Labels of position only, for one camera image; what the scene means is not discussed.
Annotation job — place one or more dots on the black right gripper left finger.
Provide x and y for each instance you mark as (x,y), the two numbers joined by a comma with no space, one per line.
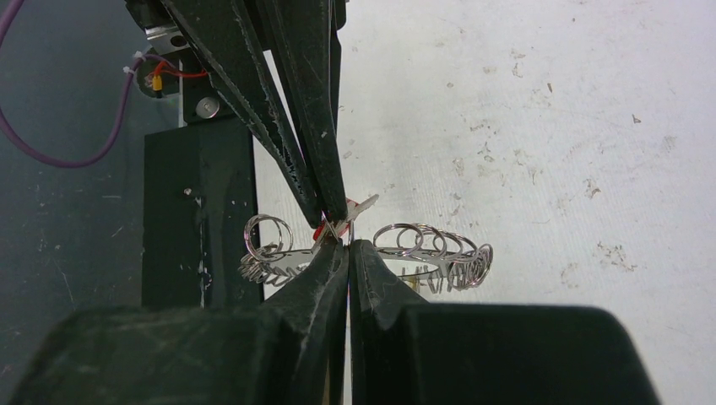
(287,350)

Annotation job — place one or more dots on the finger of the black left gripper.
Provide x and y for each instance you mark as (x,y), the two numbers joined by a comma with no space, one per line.
(223,35)
(303,37)

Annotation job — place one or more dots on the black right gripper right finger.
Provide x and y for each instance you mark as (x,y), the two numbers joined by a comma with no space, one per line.
(406,350)

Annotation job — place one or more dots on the metal ring disc with keyrings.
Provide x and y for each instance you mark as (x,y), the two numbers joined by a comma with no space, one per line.
(439,260)

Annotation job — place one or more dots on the red key tag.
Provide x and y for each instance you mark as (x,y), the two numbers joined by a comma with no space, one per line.
(335,226)

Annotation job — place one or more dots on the silver key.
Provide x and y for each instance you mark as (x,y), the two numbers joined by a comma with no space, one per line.
(358,209)

